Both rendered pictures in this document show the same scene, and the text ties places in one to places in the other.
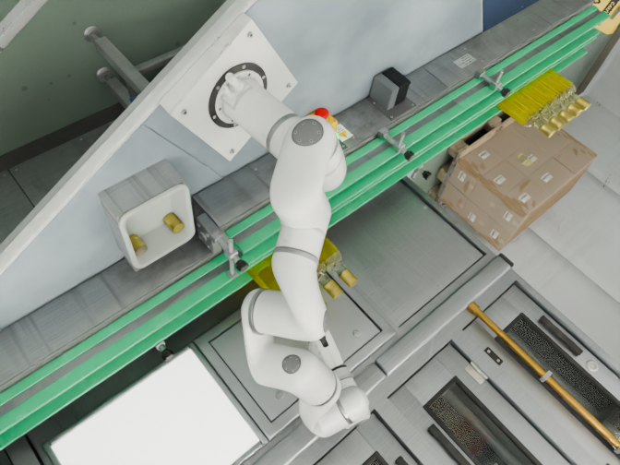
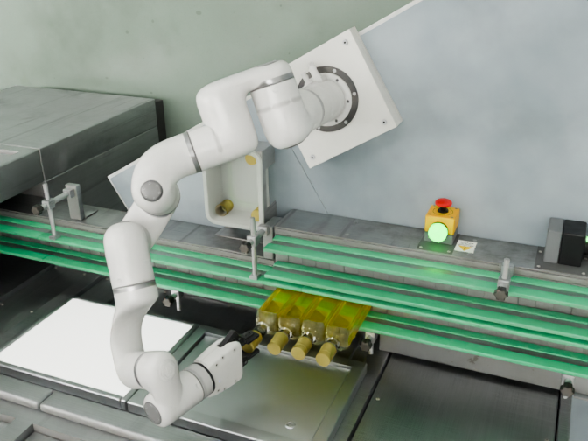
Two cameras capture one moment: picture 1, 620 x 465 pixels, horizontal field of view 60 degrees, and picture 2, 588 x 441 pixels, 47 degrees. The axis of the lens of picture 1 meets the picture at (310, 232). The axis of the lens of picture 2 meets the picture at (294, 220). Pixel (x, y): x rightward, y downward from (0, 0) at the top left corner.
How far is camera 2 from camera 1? 1.37 m
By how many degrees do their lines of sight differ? 60
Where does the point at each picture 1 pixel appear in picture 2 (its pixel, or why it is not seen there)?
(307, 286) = (160, 150)
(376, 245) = (433, 416)
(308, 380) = (110, 233)
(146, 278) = (213, 241)
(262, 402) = not seen: hidden behind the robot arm
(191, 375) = (167, 336)
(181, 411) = not seen: hidden behind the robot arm
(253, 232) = (289, 247)
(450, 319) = not seen: outside the picture
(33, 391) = (94, 241)
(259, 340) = (137, 212)
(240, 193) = (320, 224)
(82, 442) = (81, 309)
